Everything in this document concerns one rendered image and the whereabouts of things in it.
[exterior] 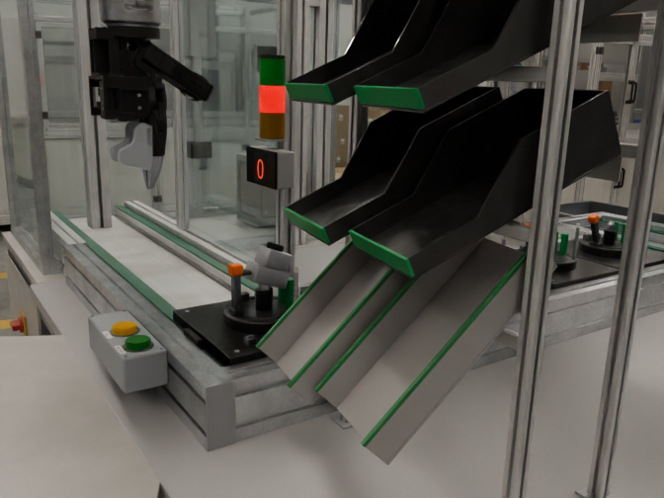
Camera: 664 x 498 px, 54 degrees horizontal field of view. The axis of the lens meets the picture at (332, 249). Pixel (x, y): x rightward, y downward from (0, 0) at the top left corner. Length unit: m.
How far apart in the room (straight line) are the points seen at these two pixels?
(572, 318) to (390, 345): 0.70
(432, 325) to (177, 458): 0.41
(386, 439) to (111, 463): 0.43
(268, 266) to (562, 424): 0.53
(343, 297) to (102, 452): 0.40
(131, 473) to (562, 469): 0.59
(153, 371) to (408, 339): 0.44
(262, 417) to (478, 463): 0.32
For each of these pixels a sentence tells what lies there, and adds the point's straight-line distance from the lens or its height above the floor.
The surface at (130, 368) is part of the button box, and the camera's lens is 1.04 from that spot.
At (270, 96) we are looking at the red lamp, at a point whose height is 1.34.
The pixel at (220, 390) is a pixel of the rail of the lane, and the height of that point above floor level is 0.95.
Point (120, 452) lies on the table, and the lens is 1.00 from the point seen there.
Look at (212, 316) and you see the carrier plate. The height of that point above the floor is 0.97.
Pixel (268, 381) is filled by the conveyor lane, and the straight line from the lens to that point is 0.97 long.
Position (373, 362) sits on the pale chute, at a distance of 0.80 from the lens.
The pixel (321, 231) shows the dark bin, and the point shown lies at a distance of 0.75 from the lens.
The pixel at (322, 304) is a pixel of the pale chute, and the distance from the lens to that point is 0.91.
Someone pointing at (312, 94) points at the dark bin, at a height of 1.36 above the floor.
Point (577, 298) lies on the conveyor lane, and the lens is 1.44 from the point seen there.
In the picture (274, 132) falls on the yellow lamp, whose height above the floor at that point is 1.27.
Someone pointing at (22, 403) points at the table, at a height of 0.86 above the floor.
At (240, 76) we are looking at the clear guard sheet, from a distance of 1.47.
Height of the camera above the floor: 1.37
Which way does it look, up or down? 15 degrees down
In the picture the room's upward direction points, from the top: 2 degrees clockwise
